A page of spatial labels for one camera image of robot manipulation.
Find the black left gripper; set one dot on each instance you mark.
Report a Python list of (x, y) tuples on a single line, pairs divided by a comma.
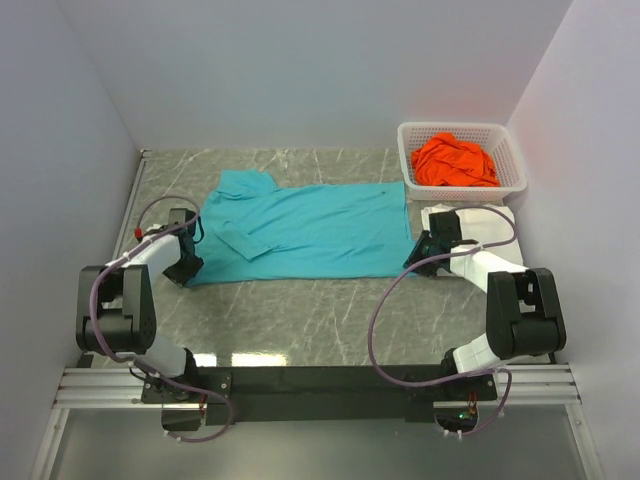
[(182, 277)]

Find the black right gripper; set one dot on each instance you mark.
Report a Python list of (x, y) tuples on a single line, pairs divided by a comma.
[(416, 253)]

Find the turquoise t shirt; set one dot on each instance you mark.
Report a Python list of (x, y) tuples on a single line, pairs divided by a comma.
[(257, 230)]

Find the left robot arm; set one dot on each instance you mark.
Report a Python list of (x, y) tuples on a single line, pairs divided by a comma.
[(119, 302)]

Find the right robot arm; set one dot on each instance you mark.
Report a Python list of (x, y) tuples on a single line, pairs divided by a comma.
[(523, 315)]

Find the folded white t shirt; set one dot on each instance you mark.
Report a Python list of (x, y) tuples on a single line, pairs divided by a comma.
[(488, 227)]

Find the orange t shirt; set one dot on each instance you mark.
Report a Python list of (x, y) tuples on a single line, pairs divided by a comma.
[(445, 161)]

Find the white plastic laundry basket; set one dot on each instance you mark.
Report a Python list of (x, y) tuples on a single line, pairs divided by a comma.
[(494, 139)]

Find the black base crossbar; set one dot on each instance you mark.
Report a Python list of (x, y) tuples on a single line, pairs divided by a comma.
[(280, 393)]

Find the aluminium rail frame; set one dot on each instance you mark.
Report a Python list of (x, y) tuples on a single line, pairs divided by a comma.
[(100, 429)]

